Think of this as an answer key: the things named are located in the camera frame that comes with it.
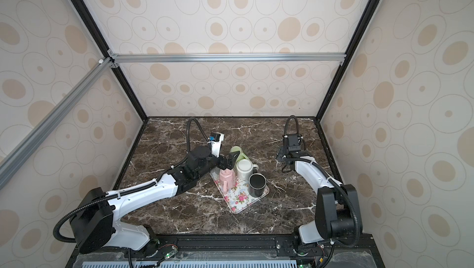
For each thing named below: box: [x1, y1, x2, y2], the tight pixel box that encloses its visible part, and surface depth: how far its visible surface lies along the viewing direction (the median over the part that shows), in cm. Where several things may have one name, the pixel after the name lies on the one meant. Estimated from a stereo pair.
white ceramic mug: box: [236, 158, 259, 181], surface depth 90 cm
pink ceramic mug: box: [219, 167, 236, 195], surface depth 85 cm
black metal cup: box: [248, 168, 267, 198], surface depth 86 cm
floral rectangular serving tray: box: [209, 167, 270, 215], surface depth 89 cm
